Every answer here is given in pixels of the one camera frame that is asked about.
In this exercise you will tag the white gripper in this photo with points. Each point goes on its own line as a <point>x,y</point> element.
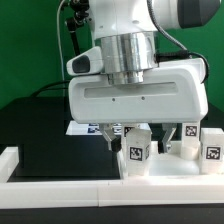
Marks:
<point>173,91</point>

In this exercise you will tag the white square table top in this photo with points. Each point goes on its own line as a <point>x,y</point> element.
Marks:
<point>170,165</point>

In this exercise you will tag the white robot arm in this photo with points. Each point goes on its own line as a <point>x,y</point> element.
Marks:
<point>124,79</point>

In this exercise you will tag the white sheet with tags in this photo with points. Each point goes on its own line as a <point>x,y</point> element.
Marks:
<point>82,129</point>

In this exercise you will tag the white U-shaped fence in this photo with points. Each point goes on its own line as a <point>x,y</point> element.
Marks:
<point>156,190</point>

